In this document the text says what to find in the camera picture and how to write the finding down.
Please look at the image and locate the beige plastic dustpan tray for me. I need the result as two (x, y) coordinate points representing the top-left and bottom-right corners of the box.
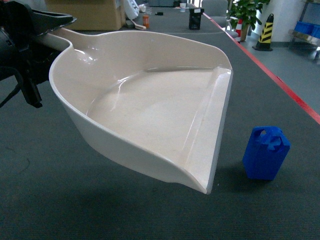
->
(37, 28), (233, 194)

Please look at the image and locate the white paper cup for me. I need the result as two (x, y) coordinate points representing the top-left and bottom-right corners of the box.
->
(179, 3), (187, 13)

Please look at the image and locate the black box on table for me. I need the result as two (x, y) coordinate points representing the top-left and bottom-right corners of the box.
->
(188, 7), (204, 30)

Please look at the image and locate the wooden handled brush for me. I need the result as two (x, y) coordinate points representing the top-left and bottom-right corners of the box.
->
(125, 20), (147, 31)

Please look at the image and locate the blue plastic block part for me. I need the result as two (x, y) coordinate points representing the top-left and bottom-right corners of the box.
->
(242, 126), (291, 181)

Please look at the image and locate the steel roller shelf rack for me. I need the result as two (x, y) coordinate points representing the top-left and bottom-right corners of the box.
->
(288, 0), (320, 61)

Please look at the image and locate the grey office chair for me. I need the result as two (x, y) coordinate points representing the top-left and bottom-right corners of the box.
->
(201, 0), (239, 39)

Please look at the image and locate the yellow black striped bollard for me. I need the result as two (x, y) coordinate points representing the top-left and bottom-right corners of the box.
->
(252, 13), (274, 52)

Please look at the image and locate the large cardboard box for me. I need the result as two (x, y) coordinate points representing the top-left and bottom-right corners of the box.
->
(45, 0), (126, 31)

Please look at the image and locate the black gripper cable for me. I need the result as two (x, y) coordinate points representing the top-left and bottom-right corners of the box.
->
(0, 66), (25, 108)

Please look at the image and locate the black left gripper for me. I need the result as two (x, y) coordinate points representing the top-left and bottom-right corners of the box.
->
(0, 0), (77, 108)

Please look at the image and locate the green potted plant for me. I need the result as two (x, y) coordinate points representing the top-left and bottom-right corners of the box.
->
(227, 0), (270, 42)

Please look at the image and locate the orange can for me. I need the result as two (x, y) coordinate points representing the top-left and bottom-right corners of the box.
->
(142, 14), (150, 29)

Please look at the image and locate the red white traffic cone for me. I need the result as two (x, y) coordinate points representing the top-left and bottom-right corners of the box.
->
(235, 18), (243, 43)

